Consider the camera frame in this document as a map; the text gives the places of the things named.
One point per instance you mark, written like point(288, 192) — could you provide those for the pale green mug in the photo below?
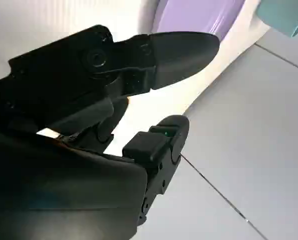
point(281, 15)

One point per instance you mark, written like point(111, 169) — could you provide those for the lilac plate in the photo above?
point(189, 17)

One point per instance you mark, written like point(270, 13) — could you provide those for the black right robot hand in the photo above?
point(51, 190)

